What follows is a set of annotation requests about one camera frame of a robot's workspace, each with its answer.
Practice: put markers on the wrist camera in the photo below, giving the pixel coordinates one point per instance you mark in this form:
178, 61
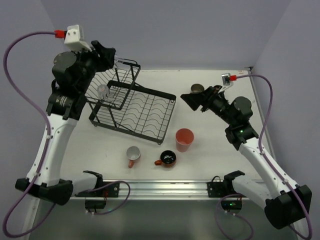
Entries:
74, 39
227, 81

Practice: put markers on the pink mug white inside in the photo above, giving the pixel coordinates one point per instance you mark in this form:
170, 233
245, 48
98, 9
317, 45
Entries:
133, 154

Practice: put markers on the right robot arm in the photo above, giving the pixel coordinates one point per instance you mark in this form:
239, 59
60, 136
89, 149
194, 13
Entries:
283, 200

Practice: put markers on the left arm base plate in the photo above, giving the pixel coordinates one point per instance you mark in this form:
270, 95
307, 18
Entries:
112, 191

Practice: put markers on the white and brown cup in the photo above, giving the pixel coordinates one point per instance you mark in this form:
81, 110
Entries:
197, 88

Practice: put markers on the clear glass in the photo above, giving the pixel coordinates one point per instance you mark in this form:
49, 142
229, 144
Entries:
103, 92
117, 61

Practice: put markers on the red orange mug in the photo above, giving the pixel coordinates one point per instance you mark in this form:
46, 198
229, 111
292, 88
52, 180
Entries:
167, 159

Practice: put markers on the control box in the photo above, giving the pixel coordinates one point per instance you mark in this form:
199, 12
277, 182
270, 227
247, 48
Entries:
94, 205
232, 206

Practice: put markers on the tall pink cup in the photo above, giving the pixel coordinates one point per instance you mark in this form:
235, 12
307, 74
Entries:
184, 137

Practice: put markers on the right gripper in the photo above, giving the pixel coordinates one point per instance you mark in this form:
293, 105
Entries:
208, 97

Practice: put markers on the aluminium mounting rail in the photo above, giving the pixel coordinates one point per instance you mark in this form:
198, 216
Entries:
158, 210

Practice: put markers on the right control box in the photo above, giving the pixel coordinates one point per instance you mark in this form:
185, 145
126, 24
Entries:
232, 206

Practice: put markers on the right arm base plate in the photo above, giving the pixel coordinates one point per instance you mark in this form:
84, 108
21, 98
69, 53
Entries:
219, 189

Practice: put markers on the black wire dish rack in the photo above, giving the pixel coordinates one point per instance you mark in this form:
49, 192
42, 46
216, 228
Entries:
132, 108

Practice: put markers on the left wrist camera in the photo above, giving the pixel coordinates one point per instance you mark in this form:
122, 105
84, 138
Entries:
74, 39

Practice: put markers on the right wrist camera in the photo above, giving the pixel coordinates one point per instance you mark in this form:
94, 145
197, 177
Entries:
227, 81

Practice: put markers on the left control box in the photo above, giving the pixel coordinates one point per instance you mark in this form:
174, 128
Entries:
94, 205

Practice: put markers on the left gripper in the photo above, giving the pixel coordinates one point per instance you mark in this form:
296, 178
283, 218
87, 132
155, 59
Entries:
104, 56

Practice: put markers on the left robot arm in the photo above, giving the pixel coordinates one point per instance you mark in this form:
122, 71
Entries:
43, 181

